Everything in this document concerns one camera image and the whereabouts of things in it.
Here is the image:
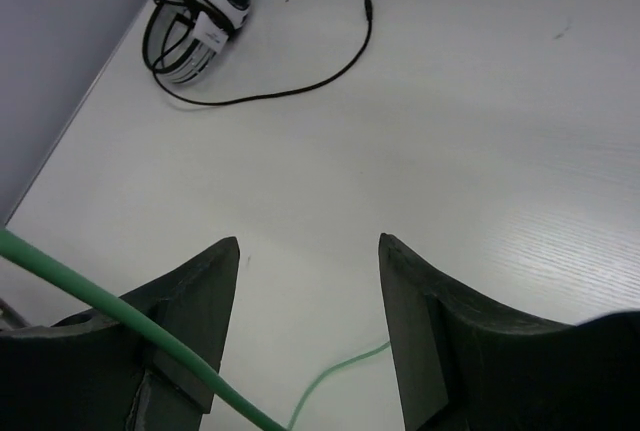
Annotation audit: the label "black and white headphones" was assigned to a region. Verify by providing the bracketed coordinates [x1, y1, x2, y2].
[142, 0, 251, 85]

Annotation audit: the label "black audio splitter cable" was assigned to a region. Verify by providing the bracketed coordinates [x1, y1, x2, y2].
[152, 0, 496, 108]

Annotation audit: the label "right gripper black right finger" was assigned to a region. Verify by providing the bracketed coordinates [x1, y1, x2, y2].
[378, 234, 590, 430]

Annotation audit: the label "green headphone cable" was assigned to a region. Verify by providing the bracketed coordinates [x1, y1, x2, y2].
[0, 228, 392, 431]

